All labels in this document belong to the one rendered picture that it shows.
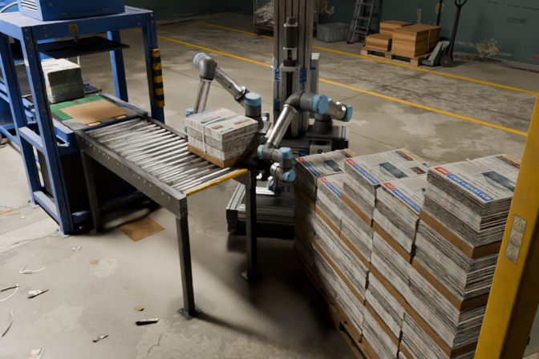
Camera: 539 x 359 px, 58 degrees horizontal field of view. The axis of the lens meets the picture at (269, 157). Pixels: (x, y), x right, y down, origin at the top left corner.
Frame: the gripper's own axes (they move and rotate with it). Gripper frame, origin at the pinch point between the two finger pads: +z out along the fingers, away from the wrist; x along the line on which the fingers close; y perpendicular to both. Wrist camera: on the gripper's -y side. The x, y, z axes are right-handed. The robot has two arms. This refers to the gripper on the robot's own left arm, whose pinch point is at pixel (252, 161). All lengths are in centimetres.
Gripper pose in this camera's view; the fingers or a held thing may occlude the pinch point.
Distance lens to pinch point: 305.5
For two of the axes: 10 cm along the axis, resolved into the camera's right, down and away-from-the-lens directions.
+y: 0.0, -9.1, -4.2
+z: -6.8, -3.1, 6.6
